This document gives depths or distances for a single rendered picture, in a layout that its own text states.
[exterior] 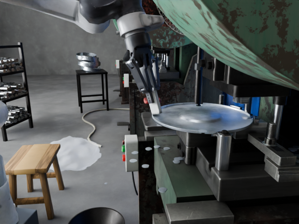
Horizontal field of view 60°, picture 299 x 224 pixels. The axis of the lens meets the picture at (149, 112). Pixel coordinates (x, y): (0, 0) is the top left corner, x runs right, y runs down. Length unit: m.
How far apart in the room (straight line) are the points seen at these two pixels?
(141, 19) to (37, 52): 6.93
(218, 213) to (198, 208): 0.04
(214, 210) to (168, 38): 1.61
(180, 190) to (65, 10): 0.61
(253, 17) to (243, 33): 0.02
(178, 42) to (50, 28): 5.73
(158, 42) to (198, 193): 1.54
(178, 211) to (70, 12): 0.63
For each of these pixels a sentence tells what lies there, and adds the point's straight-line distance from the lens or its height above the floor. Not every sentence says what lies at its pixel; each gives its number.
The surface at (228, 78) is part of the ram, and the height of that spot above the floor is 0.91.
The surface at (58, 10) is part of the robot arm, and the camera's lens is 0.86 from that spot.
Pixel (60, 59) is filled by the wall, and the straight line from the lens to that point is 7.50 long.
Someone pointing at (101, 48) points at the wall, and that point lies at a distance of 7.33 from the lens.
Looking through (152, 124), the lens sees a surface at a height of 0.78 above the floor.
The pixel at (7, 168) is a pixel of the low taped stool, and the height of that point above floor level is 0.33.
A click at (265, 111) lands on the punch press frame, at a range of 1.05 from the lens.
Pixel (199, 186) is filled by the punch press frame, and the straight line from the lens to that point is 0.70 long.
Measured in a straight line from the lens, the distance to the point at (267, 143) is 0.70.
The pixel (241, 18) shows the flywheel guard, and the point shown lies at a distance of 0.27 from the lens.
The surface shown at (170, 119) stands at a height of 0.78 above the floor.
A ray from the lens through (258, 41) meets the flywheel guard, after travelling 0.28.
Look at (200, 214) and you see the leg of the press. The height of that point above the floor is 0.64.
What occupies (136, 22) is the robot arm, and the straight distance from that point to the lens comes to 0.75.
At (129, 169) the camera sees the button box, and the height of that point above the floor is 0.51.
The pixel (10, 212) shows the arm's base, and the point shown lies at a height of 0.50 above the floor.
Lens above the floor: 1.01
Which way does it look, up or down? 16 degrees down
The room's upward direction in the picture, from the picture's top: straight up
